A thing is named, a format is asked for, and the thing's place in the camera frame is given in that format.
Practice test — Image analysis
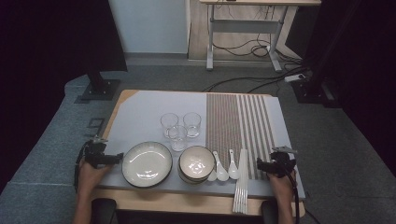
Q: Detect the white plate with black rim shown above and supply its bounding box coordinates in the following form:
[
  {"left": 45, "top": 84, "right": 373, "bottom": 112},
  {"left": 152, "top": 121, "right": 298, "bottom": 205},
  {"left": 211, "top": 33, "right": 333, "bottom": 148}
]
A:
[{"left": 120, "top": 141, "right": 174, "bottom": 189}]

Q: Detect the black curtain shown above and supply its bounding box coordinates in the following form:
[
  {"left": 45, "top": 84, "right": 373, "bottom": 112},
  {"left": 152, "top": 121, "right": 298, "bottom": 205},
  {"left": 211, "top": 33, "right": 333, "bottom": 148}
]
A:
[
  {"left": 0, "top": 0, "right": 128, "bottom": 194},
  {"left": 286, "top": 0, "right": 396, "bottom": 178}
]

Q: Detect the black floor cable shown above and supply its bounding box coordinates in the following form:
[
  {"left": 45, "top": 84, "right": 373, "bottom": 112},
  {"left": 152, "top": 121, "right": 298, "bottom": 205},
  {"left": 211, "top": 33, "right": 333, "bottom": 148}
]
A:
[
  {"left": 247, "top": 69, "right": 307, "bottom": 94},
  {"left": 201, "top": 65, "right": 309, "bottom": 93}
]

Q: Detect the person's right hand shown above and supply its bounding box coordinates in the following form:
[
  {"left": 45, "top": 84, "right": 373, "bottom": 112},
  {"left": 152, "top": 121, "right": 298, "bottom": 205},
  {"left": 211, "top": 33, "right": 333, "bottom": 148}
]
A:
[{"left": 268, "top": 169, "right": 297, "bottom": 203}]

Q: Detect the dark floor outlet frame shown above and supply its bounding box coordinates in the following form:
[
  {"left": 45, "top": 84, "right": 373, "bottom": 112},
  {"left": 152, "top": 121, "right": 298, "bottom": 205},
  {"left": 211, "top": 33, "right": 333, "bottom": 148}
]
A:
[{"left": 83, "top": 117, "right": 106, "bottom": 138}]

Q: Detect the wooden table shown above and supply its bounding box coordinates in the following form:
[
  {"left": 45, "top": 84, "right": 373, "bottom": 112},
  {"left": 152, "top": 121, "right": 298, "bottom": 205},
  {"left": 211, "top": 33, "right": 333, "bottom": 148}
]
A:
[{"left": 90, "top": 89, "right": 306, "bottom": 217}]

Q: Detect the bundle of white chopsticks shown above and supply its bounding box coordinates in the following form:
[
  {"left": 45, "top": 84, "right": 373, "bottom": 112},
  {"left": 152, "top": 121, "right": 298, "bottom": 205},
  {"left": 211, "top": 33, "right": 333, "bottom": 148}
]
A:
[{"left": 232, "top": 148, "right": 249, "bottom": 215}]

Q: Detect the light grey table sheet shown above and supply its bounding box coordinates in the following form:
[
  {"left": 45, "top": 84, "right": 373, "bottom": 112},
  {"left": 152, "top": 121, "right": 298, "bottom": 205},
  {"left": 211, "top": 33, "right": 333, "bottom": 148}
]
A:
[{"left": 98, "top": 90, "right": 306, "bottom": 201}]

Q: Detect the person's left hand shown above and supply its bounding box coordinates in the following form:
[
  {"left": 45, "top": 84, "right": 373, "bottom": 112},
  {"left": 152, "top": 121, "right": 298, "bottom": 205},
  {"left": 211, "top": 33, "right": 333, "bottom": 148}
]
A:
[{"left": 77, "top": 161, "right": 113, "bottom": 198}]

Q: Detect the white ceramic spoon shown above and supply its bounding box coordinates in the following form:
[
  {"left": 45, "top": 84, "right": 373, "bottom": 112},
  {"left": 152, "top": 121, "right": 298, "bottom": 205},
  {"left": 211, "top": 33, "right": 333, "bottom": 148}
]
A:
[
  {"left": 206, "top": 167, "right": 219, "bottom": 183},
  {"left": 228, "top": 148, "right": 241, "bottom": 181},
  {"left": 212, "top": 150, "right": 230, "bottom": 182}
]

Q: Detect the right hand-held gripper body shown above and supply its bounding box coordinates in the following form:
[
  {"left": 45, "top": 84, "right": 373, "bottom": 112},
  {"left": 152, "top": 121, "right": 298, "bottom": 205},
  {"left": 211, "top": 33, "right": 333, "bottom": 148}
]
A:
[{"left": 270, "top": 146, "right": 298, "bottom": 179}]

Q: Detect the white power strip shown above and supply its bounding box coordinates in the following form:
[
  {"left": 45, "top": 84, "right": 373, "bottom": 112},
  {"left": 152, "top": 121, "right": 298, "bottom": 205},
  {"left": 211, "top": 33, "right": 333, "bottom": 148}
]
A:
[{"left": 284, "top": 73, "right": 306, "bottom": 84}]

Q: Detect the black stand with base plate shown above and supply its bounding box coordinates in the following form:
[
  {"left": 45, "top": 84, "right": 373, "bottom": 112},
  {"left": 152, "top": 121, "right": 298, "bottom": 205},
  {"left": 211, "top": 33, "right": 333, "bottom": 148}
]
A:
[
  {"left": 74, "top": 69, "right": 121, "bottom": 105},
  {"left": 290, "top": 71, "right": 342, "bottom": 109}
]

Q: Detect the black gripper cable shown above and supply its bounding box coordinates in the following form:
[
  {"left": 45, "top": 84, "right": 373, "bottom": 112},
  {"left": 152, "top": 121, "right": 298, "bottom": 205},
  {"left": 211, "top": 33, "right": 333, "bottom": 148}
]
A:
[
  {"left": 73, "top": 141, "right": 92, "bottom": 192},
  {"left": 286, "top": 167, "right": 303, "bottom": 224}
]

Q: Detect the black chair armrest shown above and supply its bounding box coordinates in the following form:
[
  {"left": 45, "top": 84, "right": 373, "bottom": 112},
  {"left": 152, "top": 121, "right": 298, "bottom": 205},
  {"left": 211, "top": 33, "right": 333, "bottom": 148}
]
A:
[
  {"left": 261, "top": 199, "right": 281, "bottom": 224},
  {"left": 92, "top": 198, "right": 118, "bottom": 224}
]

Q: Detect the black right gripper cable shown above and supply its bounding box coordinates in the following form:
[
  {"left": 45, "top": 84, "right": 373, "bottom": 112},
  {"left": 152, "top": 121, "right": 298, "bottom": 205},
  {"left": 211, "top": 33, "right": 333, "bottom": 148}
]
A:
[{"left": 286, "top": 167, "right": 303, "bottom": 224}]

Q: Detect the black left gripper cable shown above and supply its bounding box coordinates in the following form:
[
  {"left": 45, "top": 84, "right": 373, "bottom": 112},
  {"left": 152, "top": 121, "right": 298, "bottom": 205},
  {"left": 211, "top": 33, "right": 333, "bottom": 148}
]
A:
[{"left": 73, "top": 141, "right": 92, "bottom": 192}]

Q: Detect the standing desk with grey legs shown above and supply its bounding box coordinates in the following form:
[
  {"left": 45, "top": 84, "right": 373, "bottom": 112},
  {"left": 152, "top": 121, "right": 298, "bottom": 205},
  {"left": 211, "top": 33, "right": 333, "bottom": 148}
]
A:
[{"left": 199, "top": 0, "right": 322, "bottom": 73}]

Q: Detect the black coiled cable under desk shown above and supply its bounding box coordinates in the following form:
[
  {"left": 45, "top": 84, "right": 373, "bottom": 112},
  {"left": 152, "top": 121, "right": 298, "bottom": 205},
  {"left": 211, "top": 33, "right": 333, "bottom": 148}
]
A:
[{"left": 213, "top": 31, "right": 303, "bottom": 63}]

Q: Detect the pale blue partition panel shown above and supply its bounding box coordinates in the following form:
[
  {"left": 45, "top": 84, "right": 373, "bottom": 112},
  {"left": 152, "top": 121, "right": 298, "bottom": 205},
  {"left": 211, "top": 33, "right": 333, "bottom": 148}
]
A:
[{"left": 107, "top": 0, "right": 191, "bottom": 54}]

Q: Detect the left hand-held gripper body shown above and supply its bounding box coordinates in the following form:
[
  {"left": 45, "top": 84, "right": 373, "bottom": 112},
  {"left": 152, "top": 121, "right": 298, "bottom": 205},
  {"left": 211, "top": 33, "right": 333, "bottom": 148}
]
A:
[{"left": 83, "top": 136, "right": 109, "bottom": 170}]

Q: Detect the clear glass tumbler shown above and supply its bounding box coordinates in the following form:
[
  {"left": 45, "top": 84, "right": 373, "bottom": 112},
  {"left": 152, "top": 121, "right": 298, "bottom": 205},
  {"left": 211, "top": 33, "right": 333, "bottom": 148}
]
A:
[
  {"left": 182, "top": 111, "right": 203, "bottom": 138},
  {"left": 160, "top": 112, "right": 180, "bottom": 139}
]

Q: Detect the brown striped placemat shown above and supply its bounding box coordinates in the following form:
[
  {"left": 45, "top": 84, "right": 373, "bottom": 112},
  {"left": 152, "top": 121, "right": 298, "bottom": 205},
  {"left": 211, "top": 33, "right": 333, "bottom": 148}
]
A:
[{"left": 205, "top": 92, "right": 278, "bottom": 181}]

